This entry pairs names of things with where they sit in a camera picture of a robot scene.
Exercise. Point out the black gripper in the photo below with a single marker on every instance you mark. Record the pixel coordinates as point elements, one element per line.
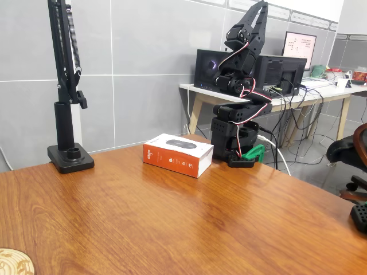
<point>249,36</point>

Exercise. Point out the orange white mouse box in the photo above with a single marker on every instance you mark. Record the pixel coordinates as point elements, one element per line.
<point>177,154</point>

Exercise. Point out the idle black robot arm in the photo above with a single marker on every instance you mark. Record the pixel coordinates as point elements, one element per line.
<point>359,215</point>

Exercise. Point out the open black computer case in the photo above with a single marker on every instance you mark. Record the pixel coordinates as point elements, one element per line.
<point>275,71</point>

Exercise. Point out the computer monitor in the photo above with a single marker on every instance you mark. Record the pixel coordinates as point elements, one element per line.
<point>301,44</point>

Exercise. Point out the green cloth bundle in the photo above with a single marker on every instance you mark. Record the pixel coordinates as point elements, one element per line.
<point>317,71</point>

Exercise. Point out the white desk wooden legs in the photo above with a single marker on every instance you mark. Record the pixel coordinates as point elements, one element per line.
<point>200,93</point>

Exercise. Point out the red tin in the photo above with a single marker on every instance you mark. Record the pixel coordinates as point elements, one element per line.
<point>359,76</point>

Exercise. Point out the green table clamp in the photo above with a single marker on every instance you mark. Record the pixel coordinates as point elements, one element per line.
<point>255,151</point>

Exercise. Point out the black office chair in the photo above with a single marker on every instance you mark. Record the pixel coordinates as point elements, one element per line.
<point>348,149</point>

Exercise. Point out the black stand clamp base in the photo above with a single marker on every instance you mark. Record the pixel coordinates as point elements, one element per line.
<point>64,137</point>

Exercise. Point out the round wooden coaster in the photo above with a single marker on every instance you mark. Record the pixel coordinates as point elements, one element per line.
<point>14,263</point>

